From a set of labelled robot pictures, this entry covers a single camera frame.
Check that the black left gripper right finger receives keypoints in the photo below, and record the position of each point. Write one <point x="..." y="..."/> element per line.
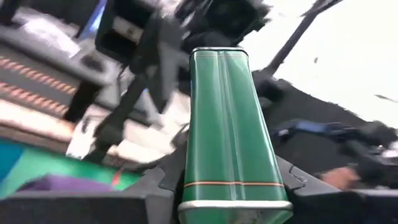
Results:
<point x="342" y="208"/>

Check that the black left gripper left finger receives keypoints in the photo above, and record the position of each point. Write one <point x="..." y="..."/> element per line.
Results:
<point x="93" y="208"/>

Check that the green spice tin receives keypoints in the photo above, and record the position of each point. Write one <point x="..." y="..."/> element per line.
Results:
<point x="230" y="124"/>

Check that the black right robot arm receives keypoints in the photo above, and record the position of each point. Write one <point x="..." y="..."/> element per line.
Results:
<point x="115" y="124"/>

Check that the purple cloth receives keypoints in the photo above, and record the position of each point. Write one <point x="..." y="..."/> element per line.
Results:
<point x="62" y="184"/>

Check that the dark grey desk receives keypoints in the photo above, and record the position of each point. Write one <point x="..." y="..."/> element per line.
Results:
<point x="311" y="149"/>

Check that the blue-screen monitor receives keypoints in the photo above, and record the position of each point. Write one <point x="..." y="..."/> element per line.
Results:
<point x="94" y="21"/>

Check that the grey desk with hazard tape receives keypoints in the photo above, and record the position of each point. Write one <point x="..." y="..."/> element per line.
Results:
<point x="18" y="77"/>

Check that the clear plastic bag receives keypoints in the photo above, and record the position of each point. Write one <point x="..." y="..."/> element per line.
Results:
<point x="46" y="35"/>

